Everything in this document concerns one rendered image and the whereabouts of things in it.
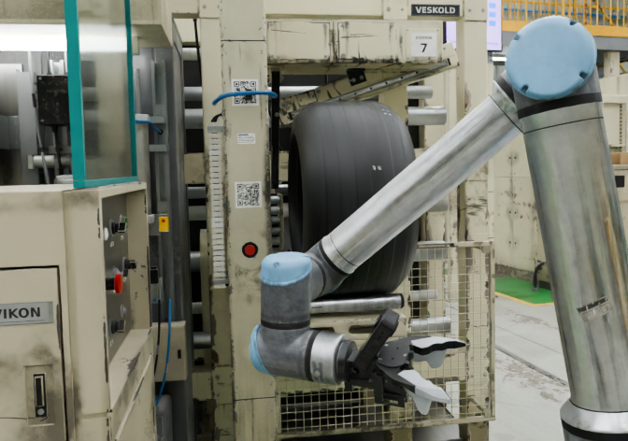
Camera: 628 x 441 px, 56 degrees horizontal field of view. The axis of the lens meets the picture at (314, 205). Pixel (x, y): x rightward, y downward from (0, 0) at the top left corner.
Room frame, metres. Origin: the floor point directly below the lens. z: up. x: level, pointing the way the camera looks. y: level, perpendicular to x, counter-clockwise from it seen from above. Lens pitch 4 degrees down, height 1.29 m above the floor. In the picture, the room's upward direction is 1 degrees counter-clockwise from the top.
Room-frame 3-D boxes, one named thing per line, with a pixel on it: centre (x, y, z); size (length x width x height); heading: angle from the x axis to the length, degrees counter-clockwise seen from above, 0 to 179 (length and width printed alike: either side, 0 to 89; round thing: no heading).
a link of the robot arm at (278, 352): (1.06, 0.05, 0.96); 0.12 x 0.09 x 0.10; 68
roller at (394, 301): (1.68, -0.08, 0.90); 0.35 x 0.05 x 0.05; 98
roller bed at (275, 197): (2.17, 0.22, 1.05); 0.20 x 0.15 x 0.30; 98
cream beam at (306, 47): (2.13, -0.14, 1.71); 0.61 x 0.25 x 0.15; 98
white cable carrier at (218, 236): (1.72, 0.28, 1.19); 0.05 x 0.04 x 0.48; 8
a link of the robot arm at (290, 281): (1.07, 0.05, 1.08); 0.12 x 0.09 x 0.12; 156
